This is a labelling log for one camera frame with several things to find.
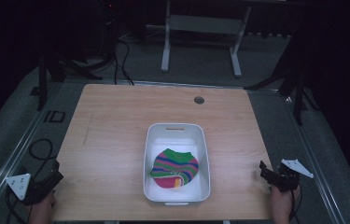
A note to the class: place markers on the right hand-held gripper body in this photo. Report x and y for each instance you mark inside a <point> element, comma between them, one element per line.
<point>287,177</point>

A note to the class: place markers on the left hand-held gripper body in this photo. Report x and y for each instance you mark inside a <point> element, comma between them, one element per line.
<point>35,189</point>

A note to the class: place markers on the colourful striped sock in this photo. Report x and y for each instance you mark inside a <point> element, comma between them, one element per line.
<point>175,165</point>

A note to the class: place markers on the white plastic bin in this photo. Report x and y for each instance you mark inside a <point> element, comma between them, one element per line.
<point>175,137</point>

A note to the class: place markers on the person's left hand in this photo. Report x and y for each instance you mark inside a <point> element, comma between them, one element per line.
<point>43,210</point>

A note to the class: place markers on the person's right hand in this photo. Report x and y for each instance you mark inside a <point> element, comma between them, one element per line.
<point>283,205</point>

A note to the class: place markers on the black metal stand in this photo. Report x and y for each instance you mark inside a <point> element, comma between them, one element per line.
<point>42,84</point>
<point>298,99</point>

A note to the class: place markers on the aluminium floor rail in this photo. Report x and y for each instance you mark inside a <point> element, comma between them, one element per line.
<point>315,161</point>
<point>17,152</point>

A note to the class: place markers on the white metal desk frame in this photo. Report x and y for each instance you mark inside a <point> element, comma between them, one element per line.
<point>207,25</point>

